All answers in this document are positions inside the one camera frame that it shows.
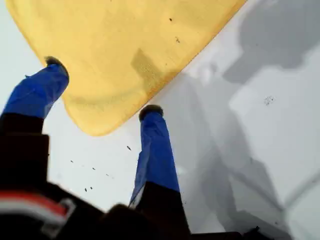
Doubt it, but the yellow square towel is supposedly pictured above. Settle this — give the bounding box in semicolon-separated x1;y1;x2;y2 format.
4;0;248;137

